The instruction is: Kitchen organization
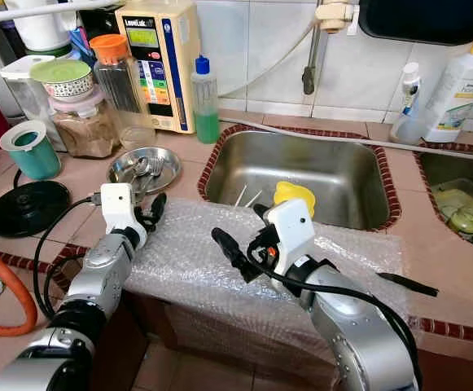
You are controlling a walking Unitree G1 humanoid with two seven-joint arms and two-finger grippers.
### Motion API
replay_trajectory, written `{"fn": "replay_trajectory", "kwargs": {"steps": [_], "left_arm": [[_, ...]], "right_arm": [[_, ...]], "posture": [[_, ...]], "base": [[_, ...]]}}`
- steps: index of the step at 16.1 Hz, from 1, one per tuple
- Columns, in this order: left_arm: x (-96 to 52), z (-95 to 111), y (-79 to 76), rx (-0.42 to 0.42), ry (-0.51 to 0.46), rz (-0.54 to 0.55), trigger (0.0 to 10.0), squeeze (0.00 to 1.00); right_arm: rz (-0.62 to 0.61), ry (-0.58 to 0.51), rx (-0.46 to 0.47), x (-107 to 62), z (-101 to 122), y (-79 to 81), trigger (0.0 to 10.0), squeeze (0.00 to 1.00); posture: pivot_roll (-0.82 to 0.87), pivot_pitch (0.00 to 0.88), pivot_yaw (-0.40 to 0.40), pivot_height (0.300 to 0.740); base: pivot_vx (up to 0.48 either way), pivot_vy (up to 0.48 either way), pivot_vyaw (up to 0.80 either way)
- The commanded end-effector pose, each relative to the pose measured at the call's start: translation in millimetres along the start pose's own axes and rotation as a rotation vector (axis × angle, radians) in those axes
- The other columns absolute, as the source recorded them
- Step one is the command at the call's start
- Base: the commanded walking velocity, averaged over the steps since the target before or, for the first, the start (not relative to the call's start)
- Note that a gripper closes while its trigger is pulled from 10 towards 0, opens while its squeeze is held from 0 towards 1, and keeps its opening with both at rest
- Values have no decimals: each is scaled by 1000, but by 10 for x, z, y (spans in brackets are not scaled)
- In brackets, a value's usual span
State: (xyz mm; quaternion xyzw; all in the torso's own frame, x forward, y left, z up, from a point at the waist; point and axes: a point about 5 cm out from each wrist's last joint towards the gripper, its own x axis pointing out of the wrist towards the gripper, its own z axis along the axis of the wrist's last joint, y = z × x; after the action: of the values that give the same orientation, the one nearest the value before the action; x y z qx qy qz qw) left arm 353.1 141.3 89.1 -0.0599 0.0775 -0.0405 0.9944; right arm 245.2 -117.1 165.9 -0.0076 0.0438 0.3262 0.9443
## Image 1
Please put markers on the yellow spouted plastic bowl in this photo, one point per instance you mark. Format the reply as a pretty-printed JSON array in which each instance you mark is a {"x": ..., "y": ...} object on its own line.
[{"x": 295, "y": 195}]

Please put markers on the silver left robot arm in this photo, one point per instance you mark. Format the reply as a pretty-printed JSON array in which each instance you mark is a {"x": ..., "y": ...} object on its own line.
[{"x": 94, "y": 273}]

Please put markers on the pale chopstick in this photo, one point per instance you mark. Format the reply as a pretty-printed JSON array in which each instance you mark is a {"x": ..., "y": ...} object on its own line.
[
  {"x": 254, "y": 198},
  {"x": 240, "y": 195}
]

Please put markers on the steel spoon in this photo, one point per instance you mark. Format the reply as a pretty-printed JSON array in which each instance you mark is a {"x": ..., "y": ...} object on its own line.
[{"x": 148, "y": 169}]

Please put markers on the round steel dish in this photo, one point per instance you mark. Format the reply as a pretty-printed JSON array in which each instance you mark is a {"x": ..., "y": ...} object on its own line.
[{"x": 124, "y": 175}]

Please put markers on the clear bubble wrap sheet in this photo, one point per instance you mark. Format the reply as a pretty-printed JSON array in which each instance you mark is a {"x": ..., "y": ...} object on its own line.
[{"x": 187, "y": 277}]

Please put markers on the steel sink basin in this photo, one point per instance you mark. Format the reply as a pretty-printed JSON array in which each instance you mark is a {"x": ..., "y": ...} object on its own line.
[
  {"x": 444, "y": 171},
  {"x": 317, "y": 171}
]

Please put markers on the green liquid bottle blue cap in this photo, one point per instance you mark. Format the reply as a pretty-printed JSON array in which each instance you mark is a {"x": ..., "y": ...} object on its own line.
[{"x": 205, "y": 126}]

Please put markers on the brown powder jar pink lid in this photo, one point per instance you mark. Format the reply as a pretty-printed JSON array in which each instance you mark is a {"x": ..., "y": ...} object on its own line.
[{"x": 85, "y": 134}]

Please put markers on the black round kettle base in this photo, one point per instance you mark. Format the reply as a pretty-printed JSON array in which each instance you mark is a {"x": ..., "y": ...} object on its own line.
[{"x": 28, "y": 208}]

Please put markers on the clear jar orange lid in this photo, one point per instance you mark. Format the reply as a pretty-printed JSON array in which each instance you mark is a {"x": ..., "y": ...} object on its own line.
[{"x": 116, "y": 90}]

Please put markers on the cream water ionizer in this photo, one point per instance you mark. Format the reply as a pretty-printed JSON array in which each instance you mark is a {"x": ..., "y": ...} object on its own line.
[{"x": 145, "y": 81}]

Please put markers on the teal cup white rim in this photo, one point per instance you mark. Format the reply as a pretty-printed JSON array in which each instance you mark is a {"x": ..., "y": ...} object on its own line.
[{"x": 32, "y": 163}]

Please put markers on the black knife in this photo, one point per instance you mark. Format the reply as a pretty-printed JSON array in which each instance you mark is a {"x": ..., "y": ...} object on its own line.
[{"x": 409, "y": 284}]

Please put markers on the patterned bowl green lid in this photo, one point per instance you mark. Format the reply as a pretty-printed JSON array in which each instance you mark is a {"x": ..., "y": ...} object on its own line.
[{"x": 61, "y": 72}]

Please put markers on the clear container white lid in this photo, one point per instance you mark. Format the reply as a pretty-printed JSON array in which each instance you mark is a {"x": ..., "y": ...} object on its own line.
[{"x": 24, "y": 94}]

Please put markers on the blue plastic item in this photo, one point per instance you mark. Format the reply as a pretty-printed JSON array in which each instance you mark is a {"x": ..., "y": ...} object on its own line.
[{"x": 80, "y": 42}]

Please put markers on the clear tub with greens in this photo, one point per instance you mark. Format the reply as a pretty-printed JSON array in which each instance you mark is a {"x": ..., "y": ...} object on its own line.
[{"x": 460, "y": 212}]

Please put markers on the small white spray bottle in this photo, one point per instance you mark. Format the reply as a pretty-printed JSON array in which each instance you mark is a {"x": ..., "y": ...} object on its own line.
[{"x": 409, "y": 81}]

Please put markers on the white round jug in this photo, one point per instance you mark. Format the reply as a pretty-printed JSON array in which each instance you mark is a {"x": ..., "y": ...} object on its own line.
[{"x": 37, "y": 32}]

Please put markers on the cream tap knob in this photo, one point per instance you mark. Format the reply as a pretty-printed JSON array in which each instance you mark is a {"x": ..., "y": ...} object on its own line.
[{"x": 335, "y": 15}]

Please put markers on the white detergent bottle yellow cap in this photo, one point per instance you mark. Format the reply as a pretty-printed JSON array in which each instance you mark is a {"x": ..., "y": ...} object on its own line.
[{"x": 460, "y": 90}]

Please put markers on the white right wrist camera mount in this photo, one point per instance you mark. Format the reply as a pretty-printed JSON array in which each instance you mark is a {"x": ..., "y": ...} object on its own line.
[{"x": 291, "y": 232}]

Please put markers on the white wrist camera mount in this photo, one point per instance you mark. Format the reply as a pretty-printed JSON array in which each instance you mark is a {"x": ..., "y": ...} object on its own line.
[
  {"x": 291, "y": 232},
  {"x": 118, "y": 208}
]

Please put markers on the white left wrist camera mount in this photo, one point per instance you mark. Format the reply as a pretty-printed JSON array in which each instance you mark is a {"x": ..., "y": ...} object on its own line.
[{"x": 118, "y": 208}]

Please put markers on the grey wall pipe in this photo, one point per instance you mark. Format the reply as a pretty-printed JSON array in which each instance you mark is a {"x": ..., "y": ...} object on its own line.
[{"x": 309, "y": 77}]

